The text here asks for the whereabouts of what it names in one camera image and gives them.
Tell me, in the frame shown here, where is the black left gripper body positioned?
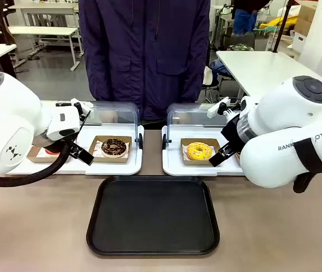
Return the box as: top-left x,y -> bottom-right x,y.
32,129 -> 78,154

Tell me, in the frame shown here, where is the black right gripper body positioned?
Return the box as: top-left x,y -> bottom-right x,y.
220,116 -> 249,151

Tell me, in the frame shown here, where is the yellow sprinkled donut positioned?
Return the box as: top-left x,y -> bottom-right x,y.
187,142 -> 214,161

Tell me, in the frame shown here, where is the red glazed donut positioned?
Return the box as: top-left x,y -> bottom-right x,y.
42,147 -> 62,157

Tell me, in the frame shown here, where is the chocolate donut in box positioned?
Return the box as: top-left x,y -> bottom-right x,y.
88,135 -> 133,165

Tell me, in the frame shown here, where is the red donut in box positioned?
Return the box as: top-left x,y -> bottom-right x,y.
27,144 -> 71,164

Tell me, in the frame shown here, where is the chocolate glazed donut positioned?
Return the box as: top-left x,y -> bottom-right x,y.
101,138 -> 129,159

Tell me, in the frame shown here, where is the black plastic serving tray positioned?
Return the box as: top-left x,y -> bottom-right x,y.
86,175 -> 220,257

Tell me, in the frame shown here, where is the person's right hand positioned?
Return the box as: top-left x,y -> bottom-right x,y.
101,110 -> 117,123

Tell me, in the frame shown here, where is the white display case base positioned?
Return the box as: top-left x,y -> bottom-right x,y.
9,124 -> 144,176
162,124 -> 246,177

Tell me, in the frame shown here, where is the clear display case lid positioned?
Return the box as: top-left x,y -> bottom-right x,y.
40,99 -> 144,150
162,102 -> 235,150

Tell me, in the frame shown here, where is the black office chair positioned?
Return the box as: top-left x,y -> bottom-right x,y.
200,59 -> 228,103

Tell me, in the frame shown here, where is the white table with black pole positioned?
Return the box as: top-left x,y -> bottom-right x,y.
216,50 -> 302,100

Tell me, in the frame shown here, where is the colourful patterned bag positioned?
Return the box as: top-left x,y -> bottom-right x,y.
226,42 -> 255,52

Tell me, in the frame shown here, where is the white cardboard box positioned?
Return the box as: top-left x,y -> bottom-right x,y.
290,31 -> 309,54

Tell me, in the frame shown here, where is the person in blue jeans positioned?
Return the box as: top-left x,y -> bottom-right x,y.
231,0 -> 272,37

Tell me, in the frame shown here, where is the white desk with white legs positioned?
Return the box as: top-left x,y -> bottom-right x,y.
7,26 -> 83,72

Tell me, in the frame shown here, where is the person in navy jacket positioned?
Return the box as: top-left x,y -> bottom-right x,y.
78,0 -> 211,130

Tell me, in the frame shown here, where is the black vertical pole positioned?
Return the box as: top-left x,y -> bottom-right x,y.
272,0 -> 295,54

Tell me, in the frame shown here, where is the yellow bag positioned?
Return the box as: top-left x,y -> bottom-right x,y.
267,15 -> 300,32

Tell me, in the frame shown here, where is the brown cardboard box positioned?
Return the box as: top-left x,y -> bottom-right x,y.
293,0 -> 319,37

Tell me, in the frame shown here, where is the white desk in background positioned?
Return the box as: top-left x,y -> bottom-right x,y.
8,2 -> 80,28

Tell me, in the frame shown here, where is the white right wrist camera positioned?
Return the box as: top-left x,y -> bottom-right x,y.
207,96 -> 241,119

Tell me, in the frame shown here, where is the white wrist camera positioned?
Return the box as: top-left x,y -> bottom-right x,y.
70,97 -> 94,120
207,96 -> 241,119

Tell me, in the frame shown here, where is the black corrugated cable hose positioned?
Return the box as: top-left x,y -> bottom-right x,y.
0,141 -> 74,188

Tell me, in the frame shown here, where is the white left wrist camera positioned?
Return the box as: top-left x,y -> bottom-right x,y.
70,97 -> 94,120

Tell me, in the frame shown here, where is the black strap on right arm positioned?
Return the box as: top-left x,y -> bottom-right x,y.
293,138 -> 322,174

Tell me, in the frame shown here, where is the black cable bundle under arm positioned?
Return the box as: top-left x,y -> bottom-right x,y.
293,172 -> 314,194

